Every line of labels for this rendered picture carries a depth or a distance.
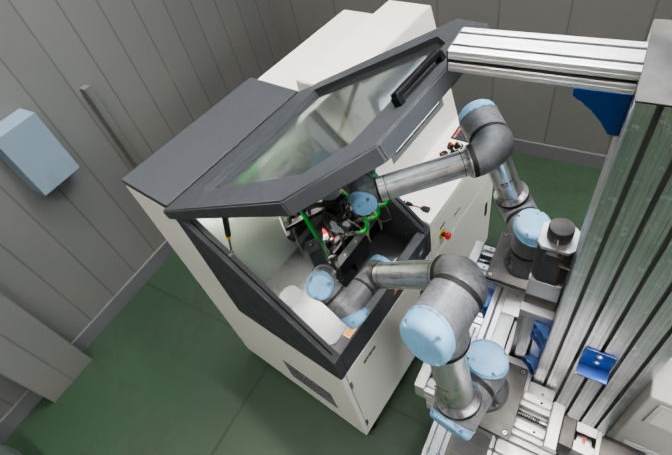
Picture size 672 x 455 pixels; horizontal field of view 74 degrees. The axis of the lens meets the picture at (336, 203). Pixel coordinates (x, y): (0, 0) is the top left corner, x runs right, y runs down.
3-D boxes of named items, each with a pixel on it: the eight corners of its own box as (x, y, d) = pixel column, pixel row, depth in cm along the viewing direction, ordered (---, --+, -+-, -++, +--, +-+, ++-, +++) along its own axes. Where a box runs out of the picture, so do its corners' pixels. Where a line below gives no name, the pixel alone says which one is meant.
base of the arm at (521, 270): (552, 252, 163) (557, 236, 156) (542, 285, 155) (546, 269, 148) (509, 240, 170) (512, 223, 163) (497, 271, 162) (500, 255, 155)
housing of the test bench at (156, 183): (285, 378, 258) (166, 205, 149) (251, 352, 272) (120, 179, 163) (409, 213, 323) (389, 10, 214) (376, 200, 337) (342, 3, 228)
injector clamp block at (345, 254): (341, 291, 193) (335, 272, 182) (323, 281, 198) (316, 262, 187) (384, 236, 208) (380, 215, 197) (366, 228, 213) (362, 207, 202)
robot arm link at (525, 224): (517, 263, 152) (522, 238, 142) (503, 232, 161) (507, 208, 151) (553, 256, 151) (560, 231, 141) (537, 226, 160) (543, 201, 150)
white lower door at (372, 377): (369, 430, 221) (346, 377, 172) (365, 427, 223) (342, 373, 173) (433, 326, 251) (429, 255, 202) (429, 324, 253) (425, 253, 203)
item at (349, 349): (347, 372, 173) (340, 355, 161) (338, 366, 175) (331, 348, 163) (427, 256, 201) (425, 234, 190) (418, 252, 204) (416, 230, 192)
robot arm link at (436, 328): (496, 404, 123) (481, 287, 87) (469, 453, 116) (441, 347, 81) (457, 381, 130) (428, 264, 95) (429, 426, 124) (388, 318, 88)
